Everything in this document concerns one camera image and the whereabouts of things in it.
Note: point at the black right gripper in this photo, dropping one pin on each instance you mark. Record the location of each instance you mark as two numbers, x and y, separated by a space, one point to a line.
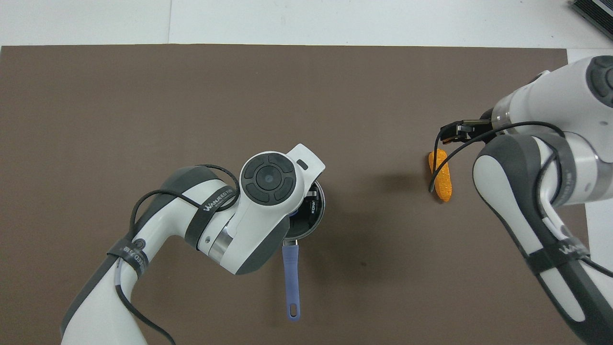
476 129

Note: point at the orange toy corn cob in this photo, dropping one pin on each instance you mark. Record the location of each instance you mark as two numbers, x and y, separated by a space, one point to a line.
443 186

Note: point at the glass lid with blue knob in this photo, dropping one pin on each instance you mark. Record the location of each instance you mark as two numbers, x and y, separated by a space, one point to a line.
311 218

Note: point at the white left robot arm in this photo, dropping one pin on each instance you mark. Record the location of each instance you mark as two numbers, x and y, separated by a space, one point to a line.
268 179

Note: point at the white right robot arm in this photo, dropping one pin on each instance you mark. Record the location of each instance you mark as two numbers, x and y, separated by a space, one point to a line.
565 96

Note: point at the black ribbed device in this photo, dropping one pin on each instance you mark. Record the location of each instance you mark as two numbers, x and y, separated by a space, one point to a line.
596 9

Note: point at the dark blue saucepan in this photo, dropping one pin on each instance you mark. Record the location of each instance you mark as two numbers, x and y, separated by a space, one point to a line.
290 278

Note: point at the brown table mat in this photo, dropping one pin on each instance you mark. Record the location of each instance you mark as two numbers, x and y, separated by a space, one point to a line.
143 96

